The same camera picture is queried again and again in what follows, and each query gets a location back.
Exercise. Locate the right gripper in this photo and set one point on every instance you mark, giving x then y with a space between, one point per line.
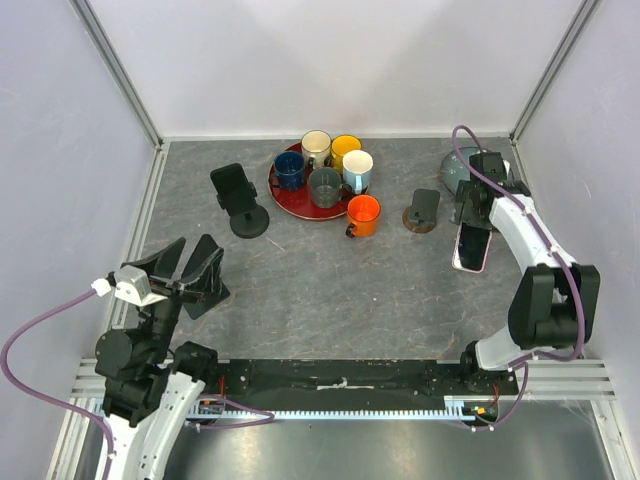
463 199

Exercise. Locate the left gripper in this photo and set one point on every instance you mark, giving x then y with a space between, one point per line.
165 262

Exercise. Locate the pink case smartphone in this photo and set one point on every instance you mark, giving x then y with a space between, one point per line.
471 248

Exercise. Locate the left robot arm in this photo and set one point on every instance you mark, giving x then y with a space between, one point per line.
149 386

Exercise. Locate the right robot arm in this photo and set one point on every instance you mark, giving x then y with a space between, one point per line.
553 310

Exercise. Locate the black angled phone stand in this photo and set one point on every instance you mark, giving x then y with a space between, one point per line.
210 301

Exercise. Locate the black round-base phone stand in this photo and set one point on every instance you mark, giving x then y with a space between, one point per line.
247 218

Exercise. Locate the black phone on stand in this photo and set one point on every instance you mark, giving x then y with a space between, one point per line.
231 187

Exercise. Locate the blue ceramic plate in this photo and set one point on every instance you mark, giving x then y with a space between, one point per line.
452 171

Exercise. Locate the orange mug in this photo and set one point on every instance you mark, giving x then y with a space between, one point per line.
363 212

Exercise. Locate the light blue white mug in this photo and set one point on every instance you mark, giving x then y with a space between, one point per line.
357 170

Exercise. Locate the red round tray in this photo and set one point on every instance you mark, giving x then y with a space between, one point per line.
299 202

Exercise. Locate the dark blue mug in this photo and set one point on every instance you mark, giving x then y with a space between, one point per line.
289 171

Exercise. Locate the yellow mug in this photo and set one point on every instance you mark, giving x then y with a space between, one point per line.
340 146

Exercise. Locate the grey glass mug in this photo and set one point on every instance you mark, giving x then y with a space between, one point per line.
327 188

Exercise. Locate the cream mug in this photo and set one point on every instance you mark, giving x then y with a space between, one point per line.
316 149

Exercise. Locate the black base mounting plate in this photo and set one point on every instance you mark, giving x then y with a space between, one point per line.
353 385

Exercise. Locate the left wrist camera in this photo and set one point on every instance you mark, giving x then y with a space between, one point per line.
129 284

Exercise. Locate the slotted cable duct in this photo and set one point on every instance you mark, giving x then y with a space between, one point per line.
452 411

